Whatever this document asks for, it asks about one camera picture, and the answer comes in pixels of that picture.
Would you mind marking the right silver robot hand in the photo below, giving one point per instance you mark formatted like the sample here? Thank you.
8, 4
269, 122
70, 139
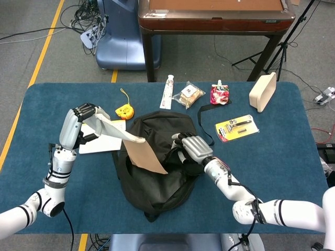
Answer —
196, 147

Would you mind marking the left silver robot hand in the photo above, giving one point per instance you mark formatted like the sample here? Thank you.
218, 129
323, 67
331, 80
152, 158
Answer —
69, 128

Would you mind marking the brown spiral notebook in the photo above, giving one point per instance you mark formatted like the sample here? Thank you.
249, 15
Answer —
144, 155

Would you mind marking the black backpack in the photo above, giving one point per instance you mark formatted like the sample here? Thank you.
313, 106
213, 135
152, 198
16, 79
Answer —
157, 188

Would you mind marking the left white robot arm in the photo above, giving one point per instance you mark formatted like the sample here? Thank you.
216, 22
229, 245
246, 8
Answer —
57, 177

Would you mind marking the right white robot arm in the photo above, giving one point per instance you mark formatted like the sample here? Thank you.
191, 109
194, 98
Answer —
288, 211

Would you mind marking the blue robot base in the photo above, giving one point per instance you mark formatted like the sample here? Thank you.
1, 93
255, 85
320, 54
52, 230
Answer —
121, 39

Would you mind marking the clear snack bag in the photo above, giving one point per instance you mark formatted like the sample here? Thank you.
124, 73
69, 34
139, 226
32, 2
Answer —
188, 95

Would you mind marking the white notepad yellow edge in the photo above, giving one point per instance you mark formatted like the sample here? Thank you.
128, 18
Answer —
104, 146

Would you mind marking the razor in yellow blister pack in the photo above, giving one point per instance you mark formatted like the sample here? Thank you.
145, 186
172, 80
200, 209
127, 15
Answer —
236, 128

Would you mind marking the red drink pouch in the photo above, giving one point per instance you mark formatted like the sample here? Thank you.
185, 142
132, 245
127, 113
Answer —
220, 95

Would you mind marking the yellow tape measure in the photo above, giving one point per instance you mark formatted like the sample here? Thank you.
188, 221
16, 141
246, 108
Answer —
125, 112

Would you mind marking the white tube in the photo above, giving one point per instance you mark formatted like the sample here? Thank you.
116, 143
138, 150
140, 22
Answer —
167, 94

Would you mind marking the blue table cloth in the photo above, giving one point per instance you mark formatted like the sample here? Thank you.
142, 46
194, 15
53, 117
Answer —
261, 170

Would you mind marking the beige plastic box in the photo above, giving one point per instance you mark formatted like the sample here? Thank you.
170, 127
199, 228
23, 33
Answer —
259, 95

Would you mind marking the yellow floor tape line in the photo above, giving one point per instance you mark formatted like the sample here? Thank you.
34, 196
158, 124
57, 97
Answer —
44, 44

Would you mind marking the white power strip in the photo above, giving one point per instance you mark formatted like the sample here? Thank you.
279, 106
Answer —
87, 38
324, 95

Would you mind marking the blue grey robot torso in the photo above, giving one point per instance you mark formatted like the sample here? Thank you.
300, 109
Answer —
170, 243

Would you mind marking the brown mahjong table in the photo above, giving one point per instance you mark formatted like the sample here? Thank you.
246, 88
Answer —
214, 22

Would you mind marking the black floor device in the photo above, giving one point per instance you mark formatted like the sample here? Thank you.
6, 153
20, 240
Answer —
327, 153

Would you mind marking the black tripod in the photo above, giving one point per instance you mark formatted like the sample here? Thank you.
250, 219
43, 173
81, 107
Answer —
284, 49

